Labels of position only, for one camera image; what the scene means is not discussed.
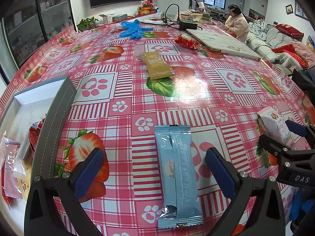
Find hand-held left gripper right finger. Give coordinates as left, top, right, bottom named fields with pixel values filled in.
left=205, top=147, right=286, bottom=236

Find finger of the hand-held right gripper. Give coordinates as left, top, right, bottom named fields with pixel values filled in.
left=258, top=134, right=315, bottom=164
left=285, top=120, right=315, bottom=150

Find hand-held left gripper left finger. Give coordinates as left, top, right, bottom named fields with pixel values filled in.
left=24, top=147, right=105, bottom=236

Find white printed snack packet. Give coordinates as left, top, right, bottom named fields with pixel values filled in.
left=257, top=105, right=294, bottom=148

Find light blue snack packet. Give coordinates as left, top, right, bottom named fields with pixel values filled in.
left=154, top=124, right=204, bottom=229

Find orange snack packet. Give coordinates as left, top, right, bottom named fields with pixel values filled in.
left=20, top=152, right=33, bottom=202

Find grey box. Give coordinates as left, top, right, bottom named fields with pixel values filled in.
left=0, top=75, right=77, bottom=202

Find red snack packet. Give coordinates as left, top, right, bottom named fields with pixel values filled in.
left=0, top=165, right=13, bottom=207
left=28, top=119, right=46, bottom=153
left=172, top=34, right=201, bottom=50

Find pink snack packet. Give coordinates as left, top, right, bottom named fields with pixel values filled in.
left=1, top=137, right=23, bottom=199

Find person's right forearm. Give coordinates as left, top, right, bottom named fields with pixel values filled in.
left=289, top=188, right=315, bottom=228

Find dark jacket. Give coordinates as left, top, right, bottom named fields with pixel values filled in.
left=292, top=67, right=315, bottom=97

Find red blanket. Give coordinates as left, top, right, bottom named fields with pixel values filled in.
left=272, top=44, right=309, bottom=70

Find pink fluffy coat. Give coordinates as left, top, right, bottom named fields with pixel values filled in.
left=291, top=40, right=315, bottom=60

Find grey sofa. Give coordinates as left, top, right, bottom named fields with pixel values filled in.
left=246, top=22, right=315, bottom=70

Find pink strawberry tablecloth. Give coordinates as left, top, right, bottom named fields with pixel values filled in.
left=0, top=17, right=315, bottom=236

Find red cushion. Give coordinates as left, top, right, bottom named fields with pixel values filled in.
left=274, top=23, right=305, bottom=39

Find white padded board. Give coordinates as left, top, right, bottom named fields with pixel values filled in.
left=186, top=29, right=261, bottom=60

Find yellow snack packet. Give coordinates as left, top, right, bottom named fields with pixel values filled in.
left=138, top=50, right=176, bottom=80

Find black power adapter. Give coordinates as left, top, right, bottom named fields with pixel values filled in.
left=179, top=20, right=199, bottom=31

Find green potted plant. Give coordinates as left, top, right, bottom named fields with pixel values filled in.
left=76, top=16, right=99, bottom=32

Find blue rubber gloves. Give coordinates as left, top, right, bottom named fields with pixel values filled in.
left=120, top=19, right=153, bottom=39

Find white open carton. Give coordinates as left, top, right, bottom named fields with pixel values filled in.
left=99, top=13, right=115, bottom=24

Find glass display cabinet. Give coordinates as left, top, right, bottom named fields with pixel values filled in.
left=0, top=0, right=75, bottom=85

